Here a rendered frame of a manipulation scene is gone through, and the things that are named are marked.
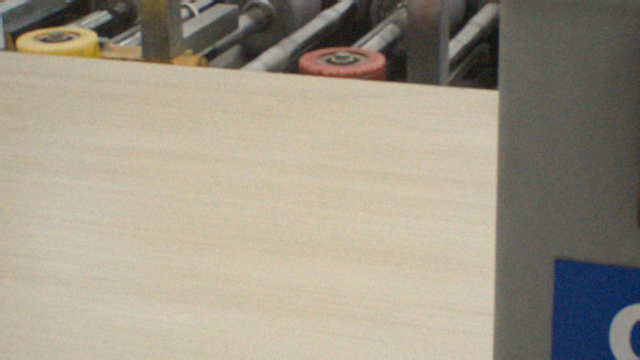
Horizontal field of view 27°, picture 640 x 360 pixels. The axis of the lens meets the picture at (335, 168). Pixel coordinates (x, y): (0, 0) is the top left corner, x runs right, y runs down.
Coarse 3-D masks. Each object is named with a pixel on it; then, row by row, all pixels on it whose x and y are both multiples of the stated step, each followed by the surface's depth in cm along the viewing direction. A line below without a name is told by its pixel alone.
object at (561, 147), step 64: (512, 0) 17; (576, 0) 17; (512, 64) 17; (576, 64) 17; (512, 128) 18; (576, 128) 17; (512, 192) 18; (576, 192) 18; (512, 256) 18; (576, 256) 18; (512, 320) 19
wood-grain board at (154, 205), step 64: (0, 64) 128; (64, 64) 128; (128, 64) 127; (0, 128) 110; (64, 128) 110; (128, 128) 110; (192, 128) 109; (256, 128) 109; (320, 128) 109; (384, 128) 108; (448, 128) 108; (0, 192) 97; (64, 192) 97; (128, 192) 96; (192, 192) 96; (256, 192) 96; (320, 192) 96; (384, 192) 95; (448, 192) 95; (0, 256) 86; (64, 256) 86; (128, 256) 86; (192, 256) 86; (256, 256) 86; (320, 256) 85; (384, 256) 85; (448, 256) 85; (0, 320) 78; (64, 320) 78; (128, 320) 78; (192, 320) 77; (256, 320) 77; (320, 320) 77; (384, 320) 77; (448, 320) 77
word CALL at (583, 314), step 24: (576, 264) 18; (600, 264) 18; (576, 288) 18; (600, 288) 18; (624, 288) 18; (552, 312) 18; (576, 312) 18; (600, 312) 18; (624, 312) 18; (552, 336) 18; (576, 336) 18; (600, 336) 18; (624, 336) 18
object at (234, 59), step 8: (64, 16) 210; (72, 16) 210; (80, 16) 209; (64, 24) 207; (16, 48) 194; (232, 48) 192; (240, 48) 191; (480, 48) 189; (488, 48) 189; (224, 56) 188; (232, 56) 188; (240, 56) 188; (248, 56) 190; (256, 56) 193; (384, 56) 186; (392, 56) 186; (472, 56) 186; (480, 56) 189; (488, 56) 190; (216, 64) 184; (224, 64) 184; (232, 64) 185; (240, 64) 188; (392, 64) 185; (464, 64) 183; (472, 64) 187; (456, 72) 179; (464, 72) 183; (456, 80) 179
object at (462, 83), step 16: (336, 0) 195; (480, 0) 187; (368, 16) 194; (464, 16) 189; (336, 32) 196; (352, 32) 195; (368, 32) 195; (496, 32) 188; (320, 48) 198; (496, 48) 189; (400, 64) 192; (480, 64) 191; (496, 64) 190; (400, 80) 185; (464, 80) 191; (480, 80) 184; (496, 80) 184
